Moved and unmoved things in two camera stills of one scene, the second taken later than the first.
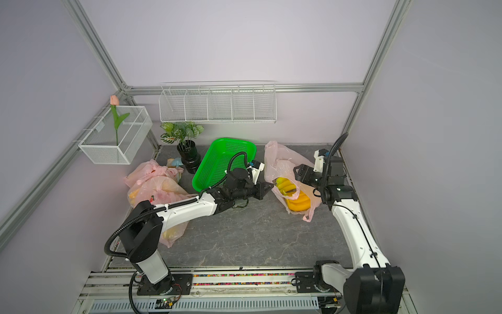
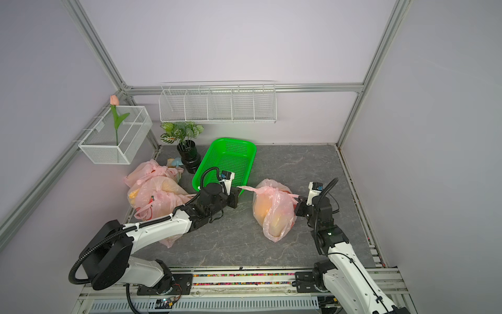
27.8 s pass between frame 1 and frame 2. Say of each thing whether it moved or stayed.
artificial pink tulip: stayed
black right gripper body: moved
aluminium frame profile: stayed
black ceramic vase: stayed
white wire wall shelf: stayed
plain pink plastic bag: moved
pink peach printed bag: moved
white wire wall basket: stayed
